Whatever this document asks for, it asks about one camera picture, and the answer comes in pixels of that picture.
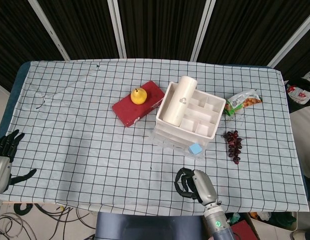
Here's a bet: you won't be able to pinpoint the dark red grape bunch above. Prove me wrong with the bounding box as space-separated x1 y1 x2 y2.
222 129 250 165

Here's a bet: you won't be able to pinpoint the clear plastic drawer organizer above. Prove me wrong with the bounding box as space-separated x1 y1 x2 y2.
154 81 227 151

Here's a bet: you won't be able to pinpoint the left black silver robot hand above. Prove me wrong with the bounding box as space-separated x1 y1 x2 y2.
0 129 38 195

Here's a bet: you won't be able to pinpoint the clear plastic drawer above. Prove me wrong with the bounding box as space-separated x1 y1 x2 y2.
151 128 207 161

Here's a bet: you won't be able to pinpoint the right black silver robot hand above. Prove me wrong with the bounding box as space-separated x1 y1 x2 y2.
174 167 218 206

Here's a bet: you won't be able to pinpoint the black floor cables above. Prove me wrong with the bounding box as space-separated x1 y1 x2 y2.
0 202 95 240

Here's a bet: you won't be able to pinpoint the dark red box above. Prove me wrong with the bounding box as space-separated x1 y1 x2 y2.
231 219 257 240

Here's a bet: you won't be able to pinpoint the blue table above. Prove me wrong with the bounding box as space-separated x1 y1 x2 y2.
1 61 32 137

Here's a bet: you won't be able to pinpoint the red rectangular box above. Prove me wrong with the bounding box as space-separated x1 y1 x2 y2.
112 80 167 128

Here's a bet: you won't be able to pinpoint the white black checkered tablecloth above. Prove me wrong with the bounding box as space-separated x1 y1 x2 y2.
1 59 309 216

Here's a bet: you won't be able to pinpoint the yellow pear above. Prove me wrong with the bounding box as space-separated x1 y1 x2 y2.
130 87 148 105

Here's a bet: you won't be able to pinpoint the cream cylindrical bottle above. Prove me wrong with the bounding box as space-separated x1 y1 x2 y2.
162 75 197 127

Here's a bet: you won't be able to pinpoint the black partition screen white frame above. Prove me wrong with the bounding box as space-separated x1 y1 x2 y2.
0 0 310 92

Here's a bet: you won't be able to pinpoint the light blue cube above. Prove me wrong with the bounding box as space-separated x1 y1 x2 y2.
188 142 203 156

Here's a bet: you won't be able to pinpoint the green plastic bag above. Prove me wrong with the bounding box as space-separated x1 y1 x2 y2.
227 212 242 225

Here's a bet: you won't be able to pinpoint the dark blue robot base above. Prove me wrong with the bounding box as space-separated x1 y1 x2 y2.
94 211 207 240

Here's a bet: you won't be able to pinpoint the black bag with red print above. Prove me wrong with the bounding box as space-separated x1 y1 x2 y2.
284 77 310 115

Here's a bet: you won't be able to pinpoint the green snack bag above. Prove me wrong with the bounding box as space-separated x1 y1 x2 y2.
225 89 263 117

